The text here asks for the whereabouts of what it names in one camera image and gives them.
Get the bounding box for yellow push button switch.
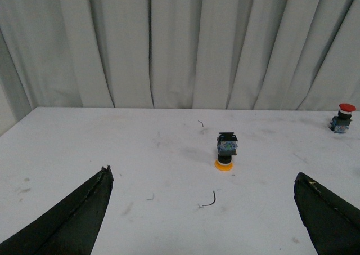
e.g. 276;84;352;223
214;132;238;171

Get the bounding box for bent black wire piece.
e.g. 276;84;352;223
197;190;217;209

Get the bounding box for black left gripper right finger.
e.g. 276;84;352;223
294;172;359;254

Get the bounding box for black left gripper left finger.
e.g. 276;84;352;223
1;167;114;254

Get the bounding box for grey pleated curtain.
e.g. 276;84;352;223
1;0;359;132

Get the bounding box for red mushroom push button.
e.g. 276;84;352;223
329;103;356;134

